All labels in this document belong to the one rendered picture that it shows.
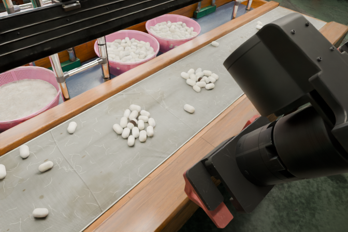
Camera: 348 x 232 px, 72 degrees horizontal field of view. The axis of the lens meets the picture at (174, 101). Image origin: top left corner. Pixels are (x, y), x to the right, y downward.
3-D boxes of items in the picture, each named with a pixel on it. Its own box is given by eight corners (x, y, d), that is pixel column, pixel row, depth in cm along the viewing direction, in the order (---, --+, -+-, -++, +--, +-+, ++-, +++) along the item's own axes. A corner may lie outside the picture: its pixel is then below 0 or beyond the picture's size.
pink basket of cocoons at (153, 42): (168, 57, 113) (169, 39, 106) (141, 90, 94) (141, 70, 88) (118, 43, 119) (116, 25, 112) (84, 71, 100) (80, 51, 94)
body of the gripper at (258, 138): (200, 162, 26) (243, 144, 19) (254, 118, 31) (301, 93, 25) (237, 216, 25) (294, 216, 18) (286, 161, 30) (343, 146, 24)
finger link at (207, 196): (160, 182, 31) (191, 170, 23) (198, 152, 35) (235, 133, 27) (190, 228, 30) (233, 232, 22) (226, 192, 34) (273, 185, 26)
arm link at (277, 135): (382, 185, 15) (404, 138, 18) (310, 94, 16) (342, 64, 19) (294, 193, 21) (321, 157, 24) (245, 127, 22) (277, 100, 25)
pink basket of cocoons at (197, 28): (208, 45, 124) (212, 28, 117) (173, 64, 109) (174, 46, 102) (171, 26, 136) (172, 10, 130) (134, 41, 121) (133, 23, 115)
